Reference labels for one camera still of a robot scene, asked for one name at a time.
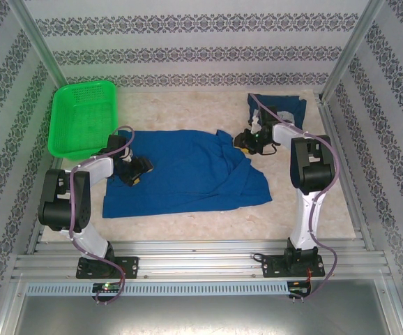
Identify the aluminium rail frame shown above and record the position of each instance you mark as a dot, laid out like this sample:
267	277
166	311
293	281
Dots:
201	261

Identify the green plastic basket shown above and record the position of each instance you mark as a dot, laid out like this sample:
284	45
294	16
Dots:
79	115

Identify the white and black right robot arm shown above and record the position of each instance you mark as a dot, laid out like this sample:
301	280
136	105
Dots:
306	209

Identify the folded dark blue printed t-shirt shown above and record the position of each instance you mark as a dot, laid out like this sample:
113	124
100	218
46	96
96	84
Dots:
294	108

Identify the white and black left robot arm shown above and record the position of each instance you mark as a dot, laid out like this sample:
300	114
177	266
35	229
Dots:
93	167

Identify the bright blue t-shirt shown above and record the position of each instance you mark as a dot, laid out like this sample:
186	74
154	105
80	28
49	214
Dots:
187	174

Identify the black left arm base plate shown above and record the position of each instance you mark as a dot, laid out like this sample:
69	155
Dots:
128	267

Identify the aluminium corner post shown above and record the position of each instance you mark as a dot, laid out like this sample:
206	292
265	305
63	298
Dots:
351	49
37	45

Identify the grey metal sheet panel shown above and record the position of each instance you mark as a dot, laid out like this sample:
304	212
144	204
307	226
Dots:
201	317

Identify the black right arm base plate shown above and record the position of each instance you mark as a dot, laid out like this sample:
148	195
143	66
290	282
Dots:
271	267

